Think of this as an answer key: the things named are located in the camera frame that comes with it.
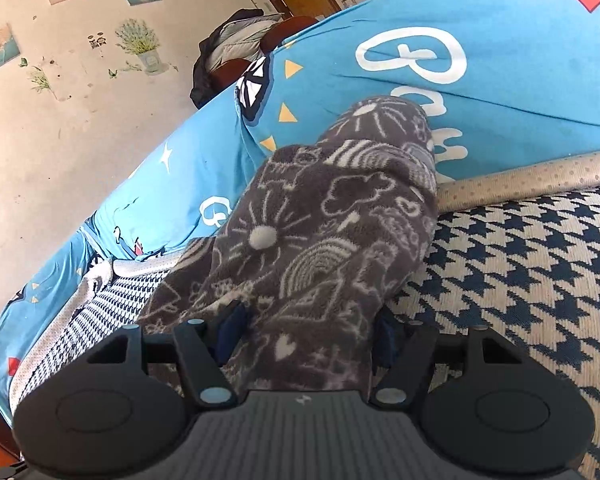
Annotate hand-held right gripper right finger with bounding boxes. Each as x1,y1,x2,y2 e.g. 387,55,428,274
371,307,524,407

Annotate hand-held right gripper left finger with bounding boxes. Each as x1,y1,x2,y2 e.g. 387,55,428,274
86,300,249,407

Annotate grey patterned fleece jacket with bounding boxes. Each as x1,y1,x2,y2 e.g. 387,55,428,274
136,95,439,392

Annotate houndstooth sofa mat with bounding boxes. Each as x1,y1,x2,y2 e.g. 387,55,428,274
24,184,600,480

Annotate beige dotted sofa edge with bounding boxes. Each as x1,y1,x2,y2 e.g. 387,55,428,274
9,146,600,412

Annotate blue printed sofa cover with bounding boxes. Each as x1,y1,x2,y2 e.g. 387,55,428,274
0,0,600,397

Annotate lavender wall sticker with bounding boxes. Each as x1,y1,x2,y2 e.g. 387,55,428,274
114,18,170,77

